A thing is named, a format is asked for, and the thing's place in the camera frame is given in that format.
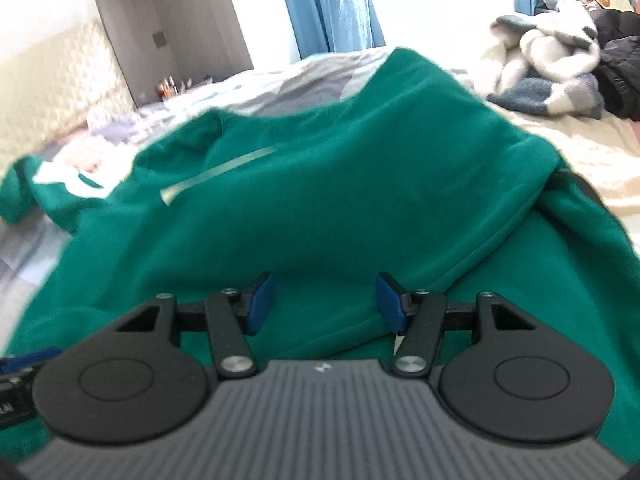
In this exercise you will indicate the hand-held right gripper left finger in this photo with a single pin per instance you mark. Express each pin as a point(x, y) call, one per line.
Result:
point(260, 305)

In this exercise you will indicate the cream padded headboard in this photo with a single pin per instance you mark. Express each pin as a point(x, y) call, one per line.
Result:
point(60, 80)

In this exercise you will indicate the white grey fleece blanket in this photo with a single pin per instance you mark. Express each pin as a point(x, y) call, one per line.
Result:
point(545, 55)

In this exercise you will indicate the white wardrobe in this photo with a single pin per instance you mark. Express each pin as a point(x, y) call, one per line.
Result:
point(200, 20)

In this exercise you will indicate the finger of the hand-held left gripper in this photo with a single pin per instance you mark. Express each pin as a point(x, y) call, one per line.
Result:
point(22, 362)

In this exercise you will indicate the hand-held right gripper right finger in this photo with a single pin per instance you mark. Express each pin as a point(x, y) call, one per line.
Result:
point(390, 305)

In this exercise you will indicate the blue curtain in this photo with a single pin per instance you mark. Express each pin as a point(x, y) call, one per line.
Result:
point(300, 10)

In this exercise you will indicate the patchwork quilt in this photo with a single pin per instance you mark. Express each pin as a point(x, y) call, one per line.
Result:
point(310, 75)

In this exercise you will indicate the light blue mesh garment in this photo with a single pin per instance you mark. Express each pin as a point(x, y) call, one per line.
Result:
point(350, 15)

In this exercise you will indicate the group of bottles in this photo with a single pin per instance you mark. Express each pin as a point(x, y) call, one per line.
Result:
point(167, 90)

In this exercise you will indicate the black puffer jacket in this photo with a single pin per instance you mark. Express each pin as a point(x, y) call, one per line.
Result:
point(620, 70)

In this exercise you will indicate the green hoodie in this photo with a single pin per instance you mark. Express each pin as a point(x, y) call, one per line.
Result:
point(325, 185)

